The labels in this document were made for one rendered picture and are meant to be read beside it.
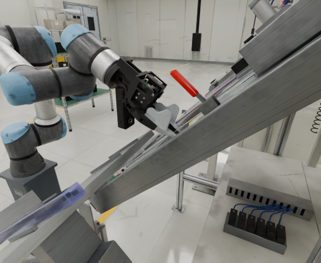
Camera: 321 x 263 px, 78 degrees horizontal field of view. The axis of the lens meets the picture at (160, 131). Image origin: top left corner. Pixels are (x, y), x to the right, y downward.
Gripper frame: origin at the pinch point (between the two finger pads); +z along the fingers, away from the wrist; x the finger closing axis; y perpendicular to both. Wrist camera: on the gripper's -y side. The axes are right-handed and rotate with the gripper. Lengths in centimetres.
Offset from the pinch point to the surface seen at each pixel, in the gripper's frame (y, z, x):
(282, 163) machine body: -8, 45, 53
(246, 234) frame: -12.8, 34.1, 5.1
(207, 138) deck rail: 10.8, 5.3, -10.0
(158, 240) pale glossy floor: -90, 35, 32
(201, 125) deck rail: 11.8, 3.1, -10.0
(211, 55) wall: -156, -126, 871
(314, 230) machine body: -5, 51, 18
